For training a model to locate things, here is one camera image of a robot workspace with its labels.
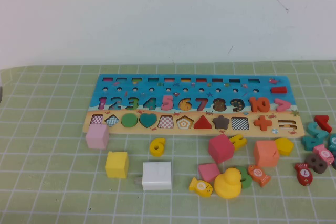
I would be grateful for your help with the pink number five piece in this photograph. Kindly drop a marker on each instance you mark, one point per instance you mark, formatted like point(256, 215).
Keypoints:
point(168, 103)

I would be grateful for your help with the wooden number shape puzzle board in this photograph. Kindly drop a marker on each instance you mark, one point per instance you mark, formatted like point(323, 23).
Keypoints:
point(157, 91)

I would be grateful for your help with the teal heart piece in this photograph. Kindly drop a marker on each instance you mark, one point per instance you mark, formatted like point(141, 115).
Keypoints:
point(148, 119)

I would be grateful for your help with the red triangle piece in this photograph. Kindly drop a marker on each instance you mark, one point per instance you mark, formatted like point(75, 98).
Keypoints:
point(202, 124)

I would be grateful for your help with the green circle piece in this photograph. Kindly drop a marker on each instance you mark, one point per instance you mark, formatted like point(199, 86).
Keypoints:
point(129, 120)

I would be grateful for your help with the yellow number six piece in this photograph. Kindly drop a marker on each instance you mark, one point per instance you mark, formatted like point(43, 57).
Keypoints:
point(157, 149)

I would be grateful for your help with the brown star piece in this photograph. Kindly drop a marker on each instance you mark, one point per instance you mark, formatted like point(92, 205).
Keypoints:
point(220, 122)

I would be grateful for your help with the yellow equals sign piece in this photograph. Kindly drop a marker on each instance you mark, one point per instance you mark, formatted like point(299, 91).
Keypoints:
point(240, 141)

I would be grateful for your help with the pink flat square piece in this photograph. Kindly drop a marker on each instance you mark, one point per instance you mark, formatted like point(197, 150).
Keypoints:
point(208, 172)

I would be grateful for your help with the orange plus sign piece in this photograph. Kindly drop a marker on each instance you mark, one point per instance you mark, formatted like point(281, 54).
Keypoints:
point(262, 123)

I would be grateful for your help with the green number three piece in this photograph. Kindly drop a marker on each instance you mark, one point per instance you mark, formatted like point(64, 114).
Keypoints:
point(246, 180)

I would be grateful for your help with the pink greater-than sign piece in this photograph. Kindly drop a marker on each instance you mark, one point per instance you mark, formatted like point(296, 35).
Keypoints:
point(284, 105)

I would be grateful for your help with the yellow pentagon piece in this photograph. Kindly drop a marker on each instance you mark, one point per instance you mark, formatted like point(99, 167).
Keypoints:
point(284, 145)

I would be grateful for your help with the teal number four piece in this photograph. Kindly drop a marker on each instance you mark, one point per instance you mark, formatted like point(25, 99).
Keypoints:
point(309, 141)

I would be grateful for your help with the teal number two piece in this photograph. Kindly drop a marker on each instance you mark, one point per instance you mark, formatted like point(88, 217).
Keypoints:
point(316, 129)

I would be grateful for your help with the red number seven piece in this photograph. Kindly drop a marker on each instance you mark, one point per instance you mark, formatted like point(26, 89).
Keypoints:
point(324, 123)

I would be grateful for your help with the rose red cube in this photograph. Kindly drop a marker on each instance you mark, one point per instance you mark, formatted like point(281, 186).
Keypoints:
point(221, 148)

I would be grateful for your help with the white power adapter block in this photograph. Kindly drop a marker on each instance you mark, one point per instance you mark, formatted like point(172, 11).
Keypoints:
point(157, 176)

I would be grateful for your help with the light pink cube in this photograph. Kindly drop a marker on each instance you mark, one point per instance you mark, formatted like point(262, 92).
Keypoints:
point(97, 137)

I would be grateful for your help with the yellow cube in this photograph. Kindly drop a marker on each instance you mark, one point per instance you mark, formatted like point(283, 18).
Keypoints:
point(116, 165)

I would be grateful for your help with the orange number 0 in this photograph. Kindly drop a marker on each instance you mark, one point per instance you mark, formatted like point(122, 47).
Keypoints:
point(258, 105)

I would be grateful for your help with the yellow fish numbered nine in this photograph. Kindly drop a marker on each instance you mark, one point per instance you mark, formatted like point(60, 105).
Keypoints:
point(200, 186)

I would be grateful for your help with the yellow rubber duck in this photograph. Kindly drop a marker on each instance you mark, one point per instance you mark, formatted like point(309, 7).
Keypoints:
point(228, 186)

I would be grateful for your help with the red bar block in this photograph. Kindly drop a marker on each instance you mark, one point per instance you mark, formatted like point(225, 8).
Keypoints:
point(279, 90)

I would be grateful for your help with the orange cube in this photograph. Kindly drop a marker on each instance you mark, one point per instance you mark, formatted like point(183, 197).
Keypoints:
point(265, 153)

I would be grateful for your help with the orange fish numbered ten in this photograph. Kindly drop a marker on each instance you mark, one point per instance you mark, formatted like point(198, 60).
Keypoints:
point(258, 175)

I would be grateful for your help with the green checked tablecloth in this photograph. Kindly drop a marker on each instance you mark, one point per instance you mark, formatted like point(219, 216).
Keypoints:
point(52, 197)

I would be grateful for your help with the red fish numbered seven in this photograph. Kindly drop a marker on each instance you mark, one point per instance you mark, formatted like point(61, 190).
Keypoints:
point(304, 174)

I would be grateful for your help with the purple number 8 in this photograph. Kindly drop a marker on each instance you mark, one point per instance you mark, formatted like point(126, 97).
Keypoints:
point(316, 163)

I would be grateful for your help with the pink fish numbered five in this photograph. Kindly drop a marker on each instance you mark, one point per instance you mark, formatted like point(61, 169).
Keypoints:
point(324, 153)

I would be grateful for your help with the teal fish numbered four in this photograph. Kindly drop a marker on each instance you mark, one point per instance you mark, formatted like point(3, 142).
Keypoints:
point(333, 141)

